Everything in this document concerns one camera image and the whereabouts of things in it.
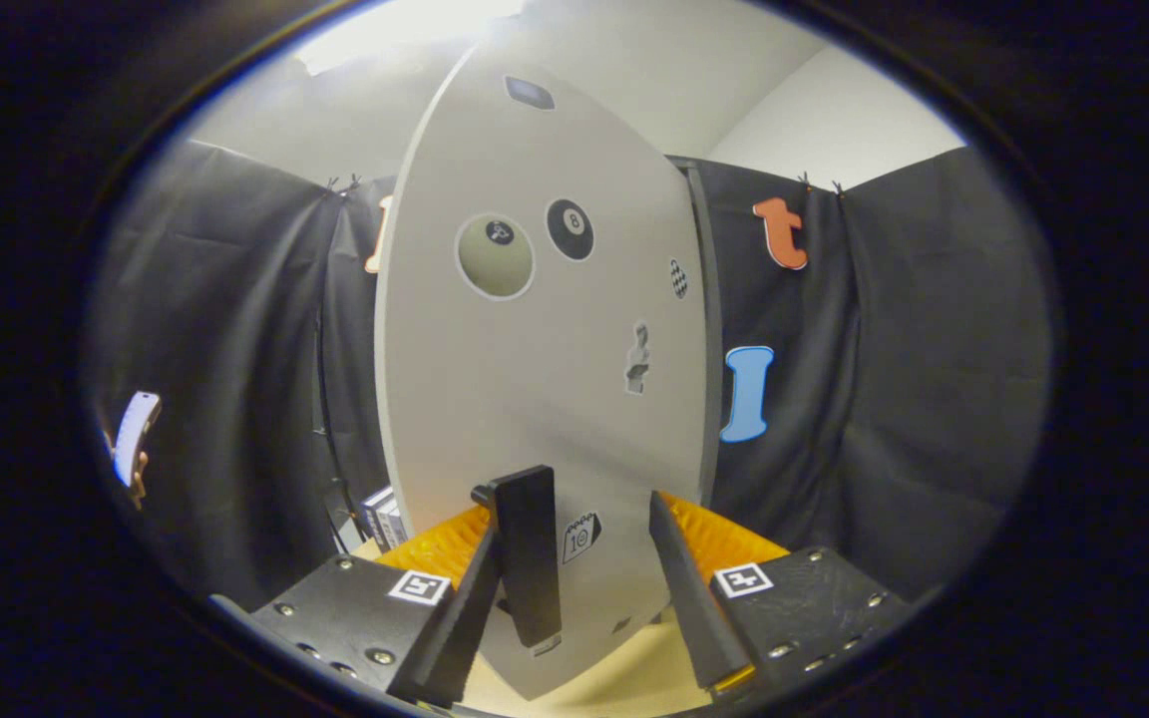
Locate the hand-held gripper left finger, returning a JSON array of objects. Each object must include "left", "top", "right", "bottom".
[{"left": 210, "top": 504, "right": 504, "bottom": 709}]

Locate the grey cabinet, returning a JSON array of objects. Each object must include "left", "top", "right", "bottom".
[{"left": 667, "top": 155, "right": 727, "bottom": 512}]

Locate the black backdrop cloth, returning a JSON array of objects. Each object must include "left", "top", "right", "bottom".
[{"left": 81, "top": 140, "right": 1049, "bottom": 609}]

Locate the black door handle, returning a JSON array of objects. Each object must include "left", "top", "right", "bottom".
[{"left": 472, "top": 465, "right": 564, "bottom": 649}]

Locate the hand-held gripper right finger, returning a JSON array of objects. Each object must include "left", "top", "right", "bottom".
[{"left": 648, "top": 489, "right": 912, "bottom": 699}]

